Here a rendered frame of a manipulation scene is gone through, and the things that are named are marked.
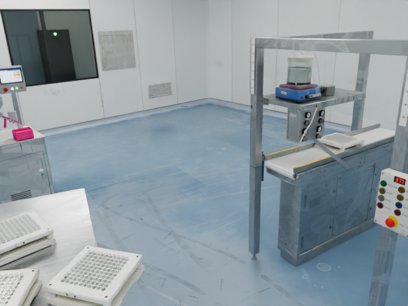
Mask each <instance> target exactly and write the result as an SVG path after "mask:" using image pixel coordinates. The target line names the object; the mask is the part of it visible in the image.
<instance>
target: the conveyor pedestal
mask: <svg viewBox="0 0 408 306"><path fill-rule="evenodd" d="M391 156H392V154H389V155H386V156H383V157H381V158H377V159H375V160H372V161H369V162H367V163H365V164H362V168H360V169H358V166H355V167H354V168H350V169H348V170H345V171H342V172H339V173H337V174H334V175H331V176H329V177H326V178H323V179H320V180H317V181H316V182H313V183H312V186H311V187H309V188H307V185H304V186H301V187H296V186H294V185H292V184H290V183H287V182H285V181H283V180H280V206H279V232H278V245H277V248H278V249H279V250H280V256H281V257H283V258H284V259H285V260H287V261H288V262H289V263H291V264H292V265H294V266H295V267H298V266H299V265H301V264H303V263H305V262H307V261H309V260H311V259H313V258H314V257H316V256H318V255H320V254H322V253H324V252H326V251H328V250H330V249H332V248H334V247H336V246H338V245H340V244H342V243H344V242H345V241H347V240H349V239H351V238H353V237H355V236H357V235H359V234H361V233H363V232H364V231H367V230H369V229H371V228H373V227H374V226H376V225H378V224H377V223H375V222H374V219H375V211H376V204H377V199H378V191H379V184H380V180H381V171H382V170H385V169H388V168H390V161H391Z"/></svg>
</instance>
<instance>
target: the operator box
mask: <svg viewBox="0 0 408 306"><path fill-rule="evenodd" d="M395 176H397V177H400V178H402V179H406V183H405V186H404V185H401V184H399V183H395V182H394V177H395ZM381 180H385V181H386V182H387V186H385V187H383V186H381V184H379V189H380V188H384V189H385V190H386V193H385V194H381V193H380V192H379V191H378V196H379V195H383V196H384V198H385V200H384V201H383V202H381V201H379V200H378V199H377V203H378V202H381V203H382V204H383V205H384V206H385V207H383V208H382V209H380V208H378V207H377V204H376V211H375V219H374V222H375V223H377V224H379V225H382V226H384V227H386V228H388V229H390V230H392V231H394V232H396V233H399V234H401V235H403V236H406V237H408V209H407V208H408V201H407V200H408V192H407V191H408V174H405V173H403V172H399V171H396V170H393V169H390V168H388V169H385V170H382V171H381ZM381 180H380V181H381ZM388 184H389V185H391V186H389V185H388ZM400 186H402V187H404V188H405V190H406V191H405V193H403V194H402V193H399V192H398V188H399V187H400ZM394 187H396V188H397V189H396V188H394ZM388 192H389V193H388ZM391 193H392V195H391ZM398 194H402V195H403V196H404V200H403V201H399V200H398V199H397V198H396V196H397V195H398ZM386 199H387V201H386ZM406 199H407V200H406ZM388 200H389V201H388ZM396 202H401V203H402V204H403V207H402V208H400V209H399V208H397V207H396V206H395V203H396ZM386 207H387V208H386ZM390 209H391V210H390ZM395 209H398V210H400V211H401V215H400V216H396V215H395V214H394V210H395ZM402 214H403V215H404V216H403V215H402ZM405 215H406V216H405ZM388 216H394V217H396V218H397V220H398V226H397V227H392V228H390V227H388V226H387V225H386V223H385V221H386V219H387V218H388Z"/></svg>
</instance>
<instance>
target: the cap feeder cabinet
mask: <svg viewBox="0 0 408 306"><path fill-rule="evenodd" d="M26 127H30V128H32V127H31V126H23V128H26ZM14 129H18V127H16V128H13V129H6V130H2V131H0V204H1V203H7V202H14V201H17V200H24V199H30V198H34V197H40V196H46V195H50V194H55V189H54V185H53V180H52V174H51V170H50V165H49V158H48V155H47V149H46V143H45V136H43V135H42V134H40V133H39V132H38V131H36V130H35V129H34V128H32V129H33V133H34V138H30V139H26V140H21V141H16V140H15V139H14V138H13V134H12V130H14Z"/></svg>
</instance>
